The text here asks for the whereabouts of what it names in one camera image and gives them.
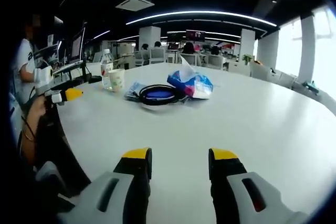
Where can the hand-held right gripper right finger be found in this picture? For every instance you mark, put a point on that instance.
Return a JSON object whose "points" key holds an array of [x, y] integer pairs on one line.
{"points": [[249, 200]]}

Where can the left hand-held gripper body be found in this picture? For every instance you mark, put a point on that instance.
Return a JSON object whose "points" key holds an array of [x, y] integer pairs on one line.
{"points": [[42, 77]]}

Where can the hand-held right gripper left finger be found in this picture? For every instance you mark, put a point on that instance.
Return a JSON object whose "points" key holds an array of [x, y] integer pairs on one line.
{"points": [[110, 197]]}

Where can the clear plastic water bottle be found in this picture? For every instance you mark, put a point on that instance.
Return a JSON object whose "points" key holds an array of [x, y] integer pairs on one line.
{"points": [[106, 64]]}

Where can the white paper cup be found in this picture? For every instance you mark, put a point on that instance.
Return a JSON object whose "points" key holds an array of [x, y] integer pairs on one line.
{"points": [[117, 79]]}

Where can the blue tissue pack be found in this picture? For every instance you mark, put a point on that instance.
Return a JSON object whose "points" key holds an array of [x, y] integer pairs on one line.
{"points": [[195, 85]]}

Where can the person's left hand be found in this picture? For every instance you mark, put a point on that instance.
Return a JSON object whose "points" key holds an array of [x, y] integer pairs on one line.
{"points": [[39, 108]]}

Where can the small black pouch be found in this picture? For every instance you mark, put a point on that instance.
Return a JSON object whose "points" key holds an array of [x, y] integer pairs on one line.
{"points": [[95, 79]]}

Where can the laptop on stand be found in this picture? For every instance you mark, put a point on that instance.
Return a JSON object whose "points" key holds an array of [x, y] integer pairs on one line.
{"points": [[76, 47]]}

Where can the person's dark clothing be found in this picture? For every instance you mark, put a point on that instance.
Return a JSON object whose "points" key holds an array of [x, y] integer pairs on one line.
{"points": [[60, 155]]}

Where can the white table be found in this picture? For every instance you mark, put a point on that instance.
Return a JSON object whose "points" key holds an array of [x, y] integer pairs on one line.
{"points": [[210, 129]]}

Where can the white office chair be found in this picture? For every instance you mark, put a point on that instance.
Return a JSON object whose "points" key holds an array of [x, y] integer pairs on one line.
{"points": [[260, 69], [157, 56], [215, 62], [190, 61]]}

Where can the ceiling air conditioner unit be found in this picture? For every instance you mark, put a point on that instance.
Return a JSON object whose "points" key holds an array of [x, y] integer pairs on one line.
{"points": [[135, 3]]}

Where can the teal object on sill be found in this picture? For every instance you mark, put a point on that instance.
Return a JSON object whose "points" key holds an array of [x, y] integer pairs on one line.
{"points": [[311, 87]]}

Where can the hanging screen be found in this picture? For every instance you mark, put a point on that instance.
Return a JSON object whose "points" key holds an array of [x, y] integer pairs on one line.
{"points": [[195, 35]]}

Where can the potted green plant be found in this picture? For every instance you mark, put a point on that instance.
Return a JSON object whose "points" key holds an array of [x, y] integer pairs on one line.
{"points": [[247, 59]]}

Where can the long curved ceiling light strip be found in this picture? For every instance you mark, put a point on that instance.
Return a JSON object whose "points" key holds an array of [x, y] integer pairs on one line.
{"points": [[204, 12]]}

